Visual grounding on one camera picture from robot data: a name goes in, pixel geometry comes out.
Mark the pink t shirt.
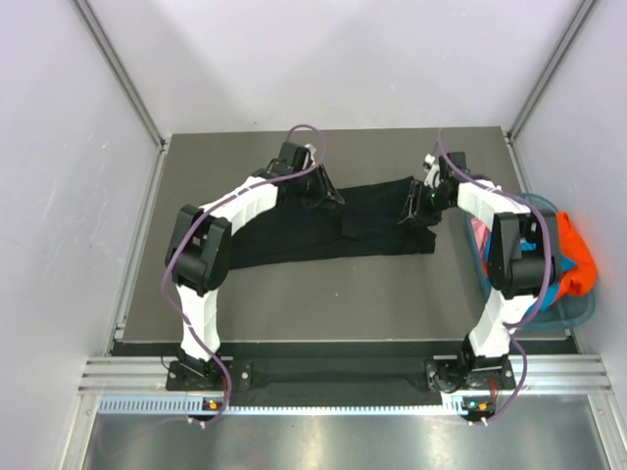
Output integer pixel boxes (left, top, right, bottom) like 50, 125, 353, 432
470, 217, 491, 257

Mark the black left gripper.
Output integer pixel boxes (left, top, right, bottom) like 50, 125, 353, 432
292, 164, 344, 212

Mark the orange t shirt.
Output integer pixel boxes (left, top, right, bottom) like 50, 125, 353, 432
556, 211, 598, 299

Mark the black t shirt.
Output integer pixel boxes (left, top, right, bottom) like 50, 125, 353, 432
230, 177, 436, 270

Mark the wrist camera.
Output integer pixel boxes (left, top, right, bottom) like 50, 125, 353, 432
422, 152, 466, 188
276, 141, 316, 175

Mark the aluminium frame rail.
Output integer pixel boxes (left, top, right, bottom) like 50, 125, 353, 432
79, 354, 613, 396

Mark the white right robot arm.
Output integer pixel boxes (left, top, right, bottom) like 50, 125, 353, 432
400, 177, 561, 388

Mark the blue t shirt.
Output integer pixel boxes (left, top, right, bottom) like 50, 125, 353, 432
537, 242, 578, 317

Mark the slotted grey cable duct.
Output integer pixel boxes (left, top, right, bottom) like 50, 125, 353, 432
97, 394, 496, 416

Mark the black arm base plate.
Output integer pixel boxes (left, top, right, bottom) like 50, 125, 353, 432
166, 341, 515, 407

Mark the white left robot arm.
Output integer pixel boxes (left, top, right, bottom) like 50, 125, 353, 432
162, 160, 344, 389

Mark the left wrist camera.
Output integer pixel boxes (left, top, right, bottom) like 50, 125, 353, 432
276, 141, 316, 175

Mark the teal laundry basket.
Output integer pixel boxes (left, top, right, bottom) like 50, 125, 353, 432
465, 193, 596, 332

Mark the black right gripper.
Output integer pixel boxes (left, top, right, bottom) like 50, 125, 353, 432
399, 180, 455, 227

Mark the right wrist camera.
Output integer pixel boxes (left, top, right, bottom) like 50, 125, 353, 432
422, 152, 466, 188

